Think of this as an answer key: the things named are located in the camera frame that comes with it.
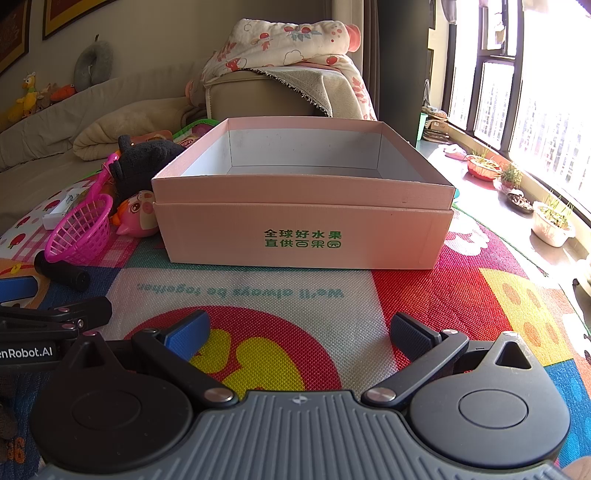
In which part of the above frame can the black cylinder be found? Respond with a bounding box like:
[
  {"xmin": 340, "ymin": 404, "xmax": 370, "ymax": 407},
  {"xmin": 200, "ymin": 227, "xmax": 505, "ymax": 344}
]
[{"xmin": 34, "ymin": 250, "xmax": 92, "ymax": 292}]

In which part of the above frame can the floral printed quilt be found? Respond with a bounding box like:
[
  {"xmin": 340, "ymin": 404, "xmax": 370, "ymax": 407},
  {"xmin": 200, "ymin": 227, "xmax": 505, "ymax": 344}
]
[{"xmin": 201, "ymin": 18, "xmax": 378, "ymax": 122}]

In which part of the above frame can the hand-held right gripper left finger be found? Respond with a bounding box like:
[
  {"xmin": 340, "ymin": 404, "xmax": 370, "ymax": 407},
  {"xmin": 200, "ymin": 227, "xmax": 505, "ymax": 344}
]
[{"xmin": 60, "ymin": 309, "xmax": 236, "ymax": 409}]

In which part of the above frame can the grey towel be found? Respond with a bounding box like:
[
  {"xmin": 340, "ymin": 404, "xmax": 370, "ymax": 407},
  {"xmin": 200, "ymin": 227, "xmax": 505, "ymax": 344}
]
[{"xmin": 249, "ymin": 65, "xmax": 366, "ymax": 119}]

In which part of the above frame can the white plant pot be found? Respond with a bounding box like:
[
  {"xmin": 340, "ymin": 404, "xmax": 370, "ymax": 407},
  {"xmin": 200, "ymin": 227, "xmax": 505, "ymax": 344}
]
[{"xmin": 531, "ymin": 194, "xmax": 577, "ymax": 248}]

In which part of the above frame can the pink cardboard box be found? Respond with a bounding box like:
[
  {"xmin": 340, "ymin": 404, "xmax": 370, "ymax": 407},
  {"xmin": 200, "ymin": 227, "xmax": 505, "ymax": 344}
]
[{"xmin": 151, "ymin": 117, "xmax": 457, "ymax": 271}]

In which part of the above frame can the dark shallow bowl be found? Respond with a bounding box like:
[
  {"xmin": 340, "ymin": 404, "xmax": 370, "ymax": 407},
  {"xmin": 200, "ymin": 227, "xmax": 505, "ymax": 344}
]
[{"xmin": 506, "ymin": 191, "xmax": 534, "ymax": 216}]

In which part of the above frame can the pink plush toy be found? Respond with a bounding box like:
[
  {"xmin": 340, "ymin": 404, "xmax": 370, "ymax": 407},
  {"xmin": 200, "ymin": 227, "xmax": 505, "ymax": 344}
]
[{"xmin": 184, "ymin": 80, "xmax": 206, "ymax": 110}]

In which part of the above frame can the colourful play mat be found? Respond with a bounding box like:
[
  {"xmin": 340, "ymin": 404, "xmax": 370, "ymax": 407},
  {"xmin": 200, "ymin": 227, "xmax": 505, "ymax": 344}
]
[{"xmin": 0, "ymin": 178, "xmax": 591, "ymax": 480}]

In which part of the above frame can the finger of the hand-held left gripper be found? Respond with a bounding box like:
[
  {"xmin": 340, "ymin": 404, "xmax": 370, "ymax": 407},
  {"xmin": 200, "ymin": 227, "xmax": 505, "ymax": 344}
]
[
  {"xmin": 0, "ymin": 296, "xmax": 113, "ymax": 331},
  {"xmin": 0, "ymin": 276, "xmax": 39, "ymax": 308}
]

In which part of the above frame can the black plush toy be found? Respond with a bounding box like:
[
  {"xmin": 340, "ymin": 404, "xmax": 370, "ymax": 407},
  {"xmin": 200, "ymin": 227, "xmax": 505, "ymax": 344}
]
[{"xmin": 108, "ymin": 135, "xmax": 186, "ymax": 199}]

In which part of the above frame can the pink toy basket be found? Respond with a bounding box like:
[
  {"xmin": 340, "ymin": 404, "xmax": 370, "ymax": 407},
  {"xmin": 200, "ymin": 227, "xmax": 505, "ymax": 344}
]
[{"xmin": 44, "ymin": 154, "xmax": 122, "ymax": 265}]

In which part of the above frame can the green rimmed pink toy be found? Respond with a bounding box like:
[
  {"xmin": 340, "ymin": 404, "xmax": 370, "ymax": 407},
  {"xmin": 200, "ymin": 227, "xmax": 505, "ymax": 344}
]
[{"xmin": 173, "ymin": 117, "xmax": 221, "ymax": 149}]

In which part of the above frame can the small plant pot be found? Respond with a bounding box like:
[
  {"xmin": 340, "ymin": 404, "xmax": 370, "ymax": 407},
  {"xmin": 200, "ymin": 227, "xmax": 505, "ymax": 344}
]
[{"xmin": 501, "ymin": 163, "xmax": 523, "ymax": 190}]

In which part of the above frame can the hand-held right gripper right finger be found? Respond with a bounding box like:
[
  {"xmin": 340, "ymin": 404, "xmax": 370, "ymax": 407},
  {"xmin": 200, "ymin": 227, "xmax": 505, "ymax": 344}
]
[{"xmin": 360, "ymin": 312, "xmax": 549, "ymax": 409}]

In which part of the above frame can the white flat box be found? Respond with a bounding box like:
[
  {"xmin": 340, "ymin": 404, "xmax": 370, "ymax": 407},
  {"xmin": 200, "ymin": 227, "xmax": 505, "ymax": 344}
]
[{"xmin": 43, "ymin": 178, "xmax": 105, "ymax": 230}]

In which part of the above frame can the yellow plush toy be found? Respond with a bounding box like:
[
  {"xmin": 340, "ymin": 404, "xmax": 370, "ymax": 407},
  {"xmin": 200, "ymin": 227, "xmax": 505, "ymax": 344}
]
[{"xmin": 7, "ymin": 71, "xmax": 40, "ymax": 123}]

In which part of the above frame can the grey neck pillow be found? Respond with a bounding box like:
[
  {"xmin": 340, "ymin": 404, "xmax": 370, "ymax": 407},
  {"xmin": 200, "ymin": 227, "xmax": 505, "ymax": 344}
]
[{"xmin": 74, "ymin": 34, "xmax": 114, "ymax": 93}]

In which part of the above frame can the red plant pot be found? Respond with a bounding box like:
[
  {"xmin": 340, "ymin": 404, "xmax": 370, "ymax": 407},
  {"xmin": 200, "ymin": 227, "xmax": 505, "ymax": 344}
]
[{"xmin": 466, "ymin": 154, "xmax": 502, "ymax": 181}]

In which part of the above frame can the grey sofa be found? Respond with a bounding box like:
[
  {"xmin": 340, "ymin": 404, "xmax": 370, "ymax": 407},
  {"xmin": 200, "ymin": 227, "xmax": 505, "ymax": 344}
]
[{"xmin": 0, "ymin": 65, "xmax": 205, "ymax": 222}]

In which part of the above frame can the pink round face toy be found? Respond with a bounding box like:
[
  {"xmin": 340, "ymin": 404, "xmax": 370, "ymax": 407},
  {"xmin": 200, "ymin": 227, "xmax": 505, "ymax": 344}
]
[{"xmin": 112, "ymin": 189, "xmax": 158, "ymax": 239}]

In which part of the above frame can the beige blanket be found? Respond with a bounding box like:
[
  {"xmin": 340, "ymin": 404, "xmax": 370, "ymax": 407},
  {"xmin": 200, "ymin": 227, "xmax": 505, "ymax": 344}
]
[{"xmin": 73, "ymin": 96, "xmax": 205, "ymax": 162}]

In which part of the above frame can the beige sofa armrest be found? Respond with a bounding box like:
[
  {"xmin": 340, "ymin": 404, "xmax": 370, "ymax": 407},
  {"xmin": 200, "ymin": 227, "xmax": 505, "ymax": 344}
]
[{"xmin": 203, "ymin": 69, "xmax": 320, "ymax": 122}]

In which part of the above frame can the dark curtain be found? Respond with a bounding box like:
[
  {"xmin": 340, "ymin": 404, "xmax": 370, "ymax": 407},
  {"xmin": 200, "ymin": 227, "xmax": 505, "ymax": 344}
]
[{"xmin": 360, "ymin": 0, "xmax": 435, "ymax": 145}]

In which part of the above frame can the orange snack packet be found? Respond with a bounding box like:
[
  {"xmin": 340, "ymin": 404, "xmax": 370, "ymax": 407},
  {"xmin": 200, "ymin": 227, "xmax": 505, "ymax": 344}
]
[{"xmin": 133, "ymin": 130, "xmax": 174, "ymax": 145}]

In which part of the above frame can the window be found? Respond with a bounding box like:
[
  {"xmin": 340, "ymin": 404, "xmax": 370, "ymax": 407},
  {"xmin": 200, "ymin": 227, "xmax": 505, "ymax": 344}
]
[{"xmin": 429, "ymin": 0, "xmax": 591, "ymax": 206}]

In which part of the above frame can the framed wall picture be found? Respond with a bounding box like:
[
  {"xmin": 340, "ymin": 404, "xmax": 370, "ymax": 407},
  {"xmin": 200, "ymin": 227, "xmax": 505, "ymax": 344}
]
[
  {"xmin": 0, "ymin": 0, "xmax": 33, "ymax": 77},
  {"xmin": 42, "ymin": 0, "xmax": 119, "ymax": 41}
]

